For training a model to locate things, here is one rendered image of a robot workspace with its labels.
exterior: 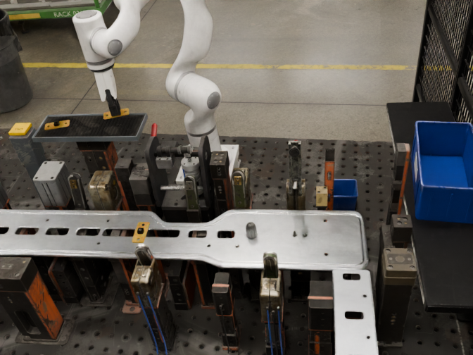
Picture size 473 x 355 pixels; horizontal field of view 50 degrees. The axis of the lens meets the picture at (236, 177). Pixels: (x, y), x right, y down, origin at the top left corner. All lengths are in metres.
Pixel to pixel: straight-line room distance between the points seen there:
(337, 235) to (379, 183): 0.67
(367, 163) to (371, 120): 1.50
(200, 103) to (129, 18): 0.44
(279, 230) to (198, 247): 0.24
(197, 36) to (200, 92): 0.19
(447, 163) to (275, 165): 0.77
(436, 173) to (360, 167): 0.57
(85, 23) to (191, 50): 0.44
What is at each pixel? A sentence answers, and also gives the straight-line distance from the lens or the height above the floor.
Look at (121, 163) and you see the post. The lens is 1.71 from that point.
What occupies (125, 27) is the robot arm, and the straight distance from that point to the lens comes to 1.53.
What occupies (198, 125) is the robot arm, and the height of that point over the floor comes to 1.02.
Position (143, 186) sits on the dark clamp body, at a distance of 1.67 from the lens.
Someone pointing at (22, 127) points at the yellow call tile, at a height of 1.16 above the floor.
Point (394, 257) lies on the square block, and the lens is 1.40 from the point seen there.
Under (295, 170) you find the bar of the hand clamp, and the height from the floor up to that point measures 1.12.
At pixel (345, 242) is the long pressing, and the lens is 1.49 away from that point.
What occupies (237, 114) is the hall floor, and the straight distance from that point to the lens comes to 3.82.
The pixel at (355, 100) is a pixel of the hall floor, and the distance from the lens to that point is 3.92.
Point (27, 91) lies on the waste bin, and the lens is 4.57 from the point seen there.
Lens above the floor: 2.11
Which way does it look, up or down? 41 degrees down
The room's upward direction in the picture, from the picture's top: 7 degrees counter-clockwise
